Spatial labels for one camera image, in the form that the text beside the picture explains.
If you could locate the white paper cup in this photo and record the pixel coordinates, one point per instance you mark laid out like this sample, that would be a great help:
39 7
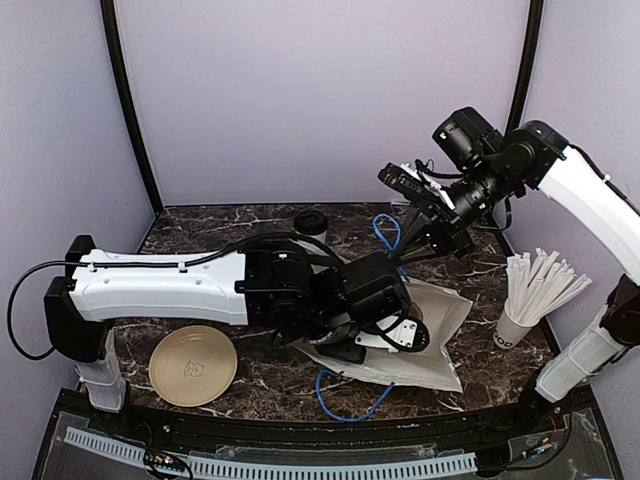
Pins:
320 236

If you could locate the cream yellow plate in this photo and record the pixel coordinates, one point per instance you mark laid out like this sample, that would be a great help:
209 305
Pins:
193 366

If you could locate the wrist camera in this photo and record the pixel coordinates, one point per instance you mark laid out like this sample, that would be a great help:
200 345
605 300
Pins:
395 335
406 181

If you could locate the right black frame post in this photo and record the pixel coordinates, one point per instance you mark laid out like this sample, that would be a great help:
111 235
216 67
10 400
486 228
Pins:
525 71

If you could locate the blue checkered paper bag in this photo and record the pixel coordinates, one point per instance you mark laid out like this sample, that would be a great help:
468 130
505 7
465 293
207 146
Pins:
444 312

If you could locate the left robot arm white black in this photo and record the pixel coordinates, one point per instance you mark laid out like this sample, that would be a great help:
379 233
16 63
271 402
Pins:
290 283

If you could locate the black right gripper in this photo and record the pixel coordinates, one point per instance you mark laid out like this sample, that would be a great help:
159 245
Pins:
447 232

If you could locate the brown cardboard cup carrier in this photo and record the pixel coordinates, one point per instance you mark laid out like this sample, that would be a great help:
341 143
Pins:
415 313

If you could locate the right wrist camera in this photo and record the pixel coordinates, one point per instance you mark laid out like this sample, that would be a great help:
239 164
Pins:
406 181

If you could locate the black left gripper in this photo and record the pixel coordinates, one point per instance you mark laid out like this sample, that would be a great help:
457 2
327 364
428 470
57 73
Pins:
356 357

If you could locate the black plastic cup lid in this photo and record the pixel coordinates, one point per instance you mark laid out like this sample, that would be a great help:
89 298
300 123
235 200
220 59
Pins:
311 223

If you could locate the paper wrapped straws bundle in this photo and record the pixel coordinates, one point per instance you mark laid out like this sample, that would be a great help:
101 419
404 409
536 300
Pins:
539 284

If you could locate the black frame post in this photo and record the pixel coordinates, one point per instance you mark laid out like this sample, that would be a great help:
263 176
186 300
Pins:
525 71
119 71

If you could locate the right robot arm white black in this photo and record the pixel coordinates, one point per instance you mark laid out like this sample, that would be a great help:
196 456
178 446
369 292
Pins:
494 167

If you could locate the black front table rail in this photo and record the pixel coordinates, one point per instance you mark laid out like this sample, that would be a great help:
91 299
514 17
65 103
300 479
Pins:
486 429

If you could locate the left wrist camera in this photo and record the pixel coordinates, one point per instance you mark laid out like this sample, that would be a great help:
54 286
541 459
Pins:
395 335

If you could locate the left black frame post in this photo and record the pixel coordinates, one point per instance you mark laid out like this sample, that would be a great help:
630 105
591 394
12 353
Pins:
119 71

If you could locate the white cup holding straws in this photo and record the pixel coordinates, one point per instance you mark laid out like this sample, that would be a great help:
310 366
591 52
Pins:
508 332

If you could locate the white perforated cable duct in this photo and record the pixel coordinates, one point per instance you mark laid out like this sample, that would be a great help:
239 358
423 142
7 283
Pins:
247 463

